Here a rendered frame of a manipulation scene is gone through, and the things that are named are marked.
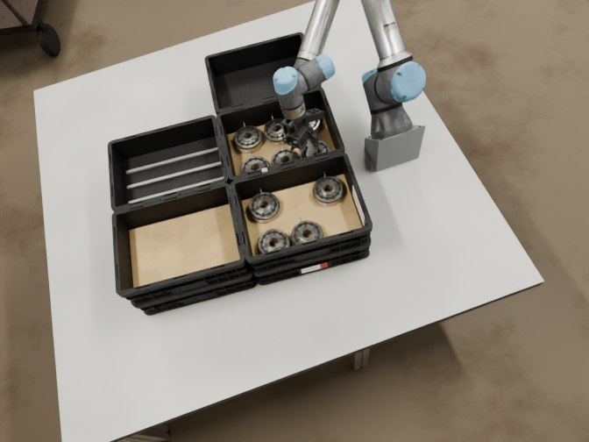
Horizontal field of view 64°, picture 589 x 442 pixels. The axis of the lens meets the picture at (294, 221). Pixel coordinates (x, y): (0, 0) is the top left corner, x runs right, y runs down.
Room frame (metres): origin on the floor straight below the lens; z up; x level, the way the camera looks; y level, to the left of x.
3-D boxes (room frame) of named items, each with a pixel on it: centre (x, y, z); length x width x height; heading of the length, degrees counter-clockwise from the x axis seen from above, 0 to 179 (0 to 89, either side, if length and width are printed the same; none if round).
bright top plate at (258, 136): (1.10, 0.10, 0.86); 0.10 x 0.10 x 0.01
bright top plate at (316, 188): (0.81, -0.13, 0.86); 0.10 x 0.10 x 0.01
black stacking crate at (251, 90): (1.34, 0.00, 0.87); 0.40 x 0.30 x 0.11; 92
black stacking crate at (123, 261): (0.72, 0.38, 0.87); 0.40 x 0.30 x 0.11; 92
